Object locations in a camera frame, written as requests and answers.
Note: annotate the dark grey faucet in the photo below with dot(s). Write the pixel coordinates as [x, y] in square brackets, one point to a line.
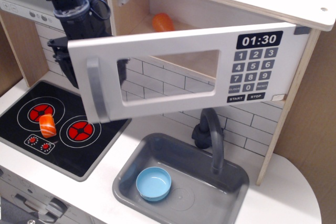
[208, 133]

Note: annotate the light blue bowl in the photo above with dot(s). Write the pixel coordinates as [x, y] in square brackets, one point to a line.
[153, 183]

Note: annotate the wooden microwave cabinet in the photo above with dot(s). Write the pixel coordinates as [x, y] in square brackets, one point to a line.
[314, 16]

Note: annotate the orange salmon sushi toy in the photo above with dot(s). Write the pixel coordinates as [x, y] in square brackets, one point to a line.
[47, 126]

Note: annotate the black toy stovetop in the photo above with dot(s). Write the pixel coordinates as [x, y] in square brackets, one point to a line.
[78, 146]

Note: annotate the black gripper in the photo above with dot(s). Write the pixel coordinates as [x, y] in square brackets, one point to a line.
[83, 22]

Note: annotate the orange toy carrot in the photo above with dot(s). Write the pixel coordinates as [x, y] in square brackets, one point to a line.
[162, 22]

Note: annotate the grey range hood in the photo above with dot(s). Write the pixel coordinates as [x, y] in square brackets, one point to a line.
[41, 11]

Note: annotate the white toy microwave door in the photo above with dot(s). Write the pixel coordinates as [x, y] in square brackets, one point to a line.
[186, 70]

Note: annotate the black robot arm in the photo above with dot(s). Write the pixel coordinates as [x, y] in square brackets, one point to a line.
[71, 4]

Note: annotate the grey oven front panel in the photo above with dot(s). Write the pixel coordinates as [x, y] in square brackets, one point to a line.
[35, 200]

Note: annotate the grey toy sink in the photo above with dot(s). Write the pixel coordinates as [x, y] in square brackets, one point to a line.
[197, 195]

